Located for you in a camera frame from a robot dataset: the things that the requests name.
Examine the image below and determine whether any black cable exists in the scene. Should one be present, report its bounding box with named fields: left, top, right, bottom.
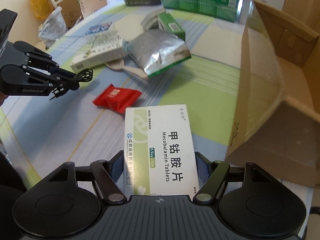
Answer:
left=49, top=68, right=94, bottom=101

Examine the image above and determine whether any beige wooden spoon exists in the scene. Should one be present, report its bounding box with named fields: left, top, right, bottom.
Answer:
left=105, top=59, right=149, bottom=80

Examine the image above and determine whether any white Mecobalamin tablets box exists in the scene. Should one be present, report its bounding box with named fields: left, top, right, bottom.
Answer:
left=124, top=104, right=200, bottom=197

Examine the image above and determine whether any silver foil pouch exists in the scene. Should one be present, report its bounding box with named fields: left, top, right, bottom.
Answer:
left=126, top=29, right=191, bottom=78

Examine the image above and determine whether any clear plastic bag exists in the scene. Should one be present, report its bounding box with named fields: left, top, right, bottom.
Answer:
left=38, top=7, right=68, bottom=48

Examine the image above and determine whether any white green long box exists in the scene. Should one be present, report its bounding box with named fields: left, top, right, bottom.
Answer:
left=70, top=34, right=127, bottom=73

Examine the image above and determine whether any red snack packet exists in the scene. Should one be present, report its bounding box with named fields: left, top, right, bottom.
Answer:
left=92, top=84, right=142, bottom=114

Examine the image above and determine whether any blue white small box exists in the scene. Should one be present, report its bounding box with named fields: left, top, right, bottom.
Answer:
left=85, top=22, right=116, bottom=35

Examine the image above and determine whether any brown cardboard box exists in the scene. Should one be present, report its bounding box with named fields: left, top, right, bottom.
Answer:
left=226, top=1, right=319, bottom=188

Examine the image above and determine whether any white square container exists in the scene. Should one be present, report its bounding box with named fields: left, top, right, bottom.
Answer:
left=140, top=8, right=166, bottom=30

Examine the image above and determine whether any green white medicine box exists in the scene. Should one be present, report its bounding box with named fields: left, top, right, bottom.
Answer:
left=158, top=12, right=186, bottom=41

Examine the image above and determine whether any green carton pack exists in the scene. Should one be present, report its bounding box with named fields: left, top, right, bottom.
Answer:
left=161, top=0, right=239, bottom=22

